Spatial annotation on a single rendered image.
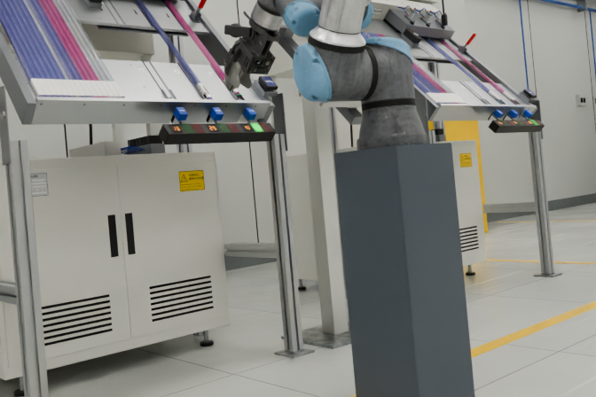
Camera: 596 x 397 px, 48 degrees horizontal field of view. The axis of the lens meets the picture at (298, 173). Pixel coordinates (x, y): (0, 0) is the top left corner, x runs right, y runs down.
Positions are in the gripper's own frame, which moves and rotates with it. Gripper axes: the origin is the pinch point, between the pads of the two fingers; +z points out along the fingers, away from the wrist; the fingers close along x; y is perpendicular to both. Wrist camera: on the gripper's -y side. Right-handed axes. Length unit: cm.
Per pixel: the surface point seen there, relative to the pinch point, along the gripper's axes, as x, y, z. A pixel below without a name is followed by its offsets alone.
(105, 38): 2, -70, 34
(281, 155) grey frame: 23.5, 6.7, 19.8
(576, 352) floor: 61, 93, 12
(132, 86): -19.7, -11.2, 9.9
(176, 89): -7.3, -10.6, 9.9
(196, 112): -4.6, -2.3, 11.0
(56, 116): -41.7, -2.3, 12.5
